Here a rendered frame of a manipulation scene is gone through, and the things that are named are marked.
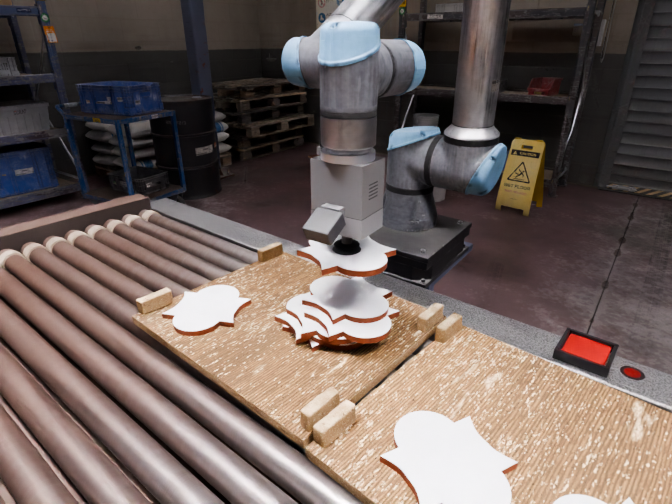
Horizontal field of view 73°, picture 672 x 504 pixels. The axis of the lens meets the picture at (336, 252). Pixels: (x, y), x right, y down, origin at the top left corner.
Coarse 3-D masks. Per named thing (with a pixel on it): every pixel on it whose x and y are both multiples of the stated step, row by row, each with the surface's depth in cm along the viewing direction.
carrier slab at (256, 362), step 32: (288, 256) 99; (256, 288) 86; (288, 288) 86; (160, 320) 76; (256, 320) 76; (416, 320) 76; (192, 352) 68; (224, 352) 68; (256, 352) 68; (288, 352) 68; (320, 352) 68; (352, 352) 68; (384, 352) 68; (224, 384) 62; (256, 384) 62; (288, 384) 62; (320, 384) 62; (352, 384) 62; (288, 416) 57
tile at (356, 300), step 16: (320, 288) 75; (336, 288) 75; (352, 288) 75; (368, 288) 75; (304, 304) 72; (320, 304) 71; (336, 304) 71; (352, 304) 71; (368, 304) 71; (384, 304) 71; (336, 320) 68; (352, 320) 68; (368, 320) 68
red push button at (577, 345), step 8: (576, 336) 73; (568, 344) 71; (576, 344) 71; (584, 344) 71; (592, 344) 71; (600, 344) 71; (576, 352) 69; (584, 352) 69; (592, 352) 69; (600, 352) 69; (608, 352) 69; (592, 360) 68; (600, 360) 68
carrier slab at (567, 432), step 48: (480, 336) 72; (384, 384) 62; (432, 384) 62; (480, 384) 62; (528, 384) 62; (576, 384) 62; (384, 432) 54; (480, 432) 54; (528, 432) 54; (576, 432) 54; (624, 432) 54; (336, 480) 50; (384, 480) 48; (528, 480) 48; (576, 480) 48; (624, 480) 48
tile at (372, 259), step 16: (336, 240) 71; (368, 240) 71; (304, 256) 68; (320, 256) 66; (336, 256) 66; (352, 256) 66; (368, 256) 66; (384, 256) 66; (352, 272) 62; (368, 272) 62
